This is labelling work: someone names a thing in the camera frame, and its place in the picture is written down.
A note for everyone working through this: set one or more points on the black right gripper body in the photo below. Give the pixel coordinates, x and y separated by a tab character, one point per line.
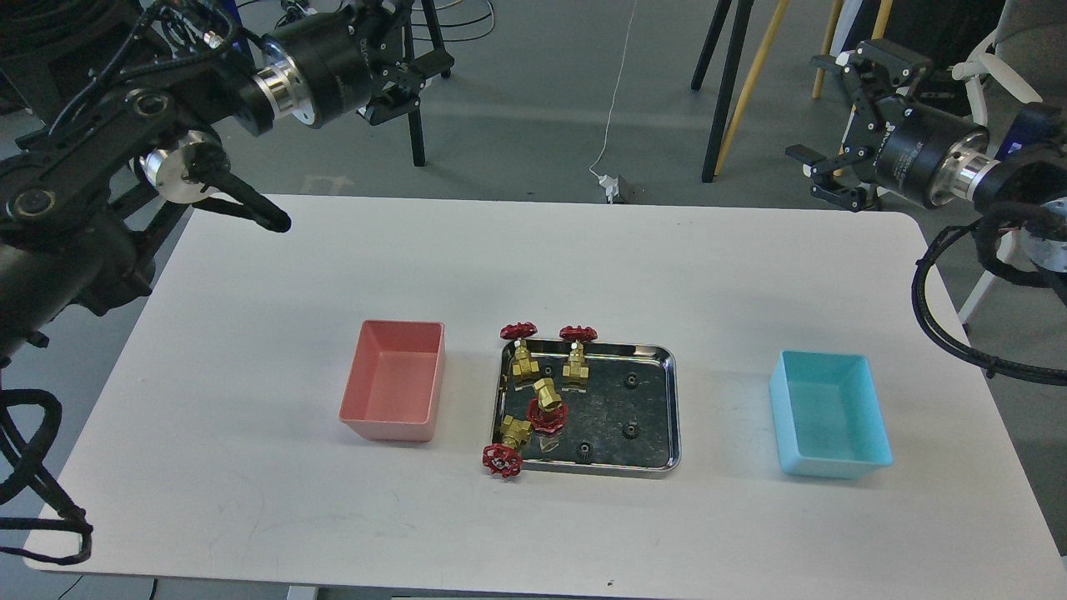
919	152

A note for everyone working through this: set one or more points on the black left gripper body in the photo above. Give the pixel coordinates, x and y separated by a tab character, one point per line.
328	64

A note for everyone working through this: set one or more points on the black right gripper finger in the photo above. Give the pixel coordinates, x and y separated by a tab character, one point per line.
825	185
876	65

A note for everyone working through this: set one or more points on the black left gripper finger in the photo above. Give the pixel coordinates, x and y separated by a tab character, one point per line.
411	70
389	105

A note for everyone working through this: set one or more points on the brass valve red handle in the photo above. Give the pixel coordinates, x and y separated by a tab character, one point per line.
547	412

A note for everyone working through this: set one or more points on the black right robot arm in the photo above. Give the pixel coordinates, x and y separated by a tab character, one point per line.
1002	110

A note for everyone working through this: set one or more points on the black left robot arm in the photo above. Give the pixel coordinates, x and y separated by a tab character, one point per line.
129	94

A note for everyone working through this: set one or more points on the blue plastic box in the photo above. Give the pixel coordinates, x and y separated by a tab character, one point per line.
827	416

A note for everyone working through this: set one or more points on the pink plastic box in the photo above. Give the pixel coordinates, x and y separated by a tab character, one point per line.
392	391

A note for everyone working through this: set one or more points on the brass valve top left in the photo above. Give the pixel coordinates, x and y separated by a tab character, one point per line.
524	369

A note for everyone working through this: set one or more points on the brass valve top right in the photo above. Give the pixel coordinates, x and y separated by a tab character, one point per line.
576	367

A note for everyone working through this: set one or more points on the small black gear bottom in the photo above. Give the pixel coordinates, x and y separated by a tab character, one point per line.
584	452

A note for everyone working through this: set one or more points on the brass valve bottom left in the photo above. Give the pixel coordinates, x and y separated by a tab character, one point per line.
504	458

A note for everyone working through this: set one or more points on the black tripod stand left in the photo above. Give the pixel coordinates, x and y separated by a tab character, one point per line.
415	124

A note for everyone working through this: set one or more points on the yellow wooden leg right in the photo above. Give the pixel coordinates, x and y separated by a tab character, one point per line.
843	16

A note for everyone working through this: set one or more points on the yellow wooden leg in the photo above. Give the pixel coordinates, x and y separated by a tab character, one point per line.
843	16
739	105

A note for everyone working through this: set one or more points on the white grey office chair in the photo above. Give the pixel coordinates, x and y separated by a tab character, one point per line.
1021	56

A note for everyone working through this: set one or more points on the yellow wooden leg left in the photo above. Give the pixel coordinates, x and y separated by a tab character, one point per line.
739	105

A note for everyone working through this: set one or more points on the black tripod leg right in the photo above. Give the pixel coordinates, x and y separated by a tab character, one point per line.
715	149

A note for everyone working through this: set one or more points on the white power adapter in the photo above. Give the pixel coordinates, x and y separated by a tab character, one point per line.
617	190

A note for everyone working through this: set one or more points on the steel tray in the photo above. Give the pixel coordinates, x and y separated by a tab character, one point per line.
599	410

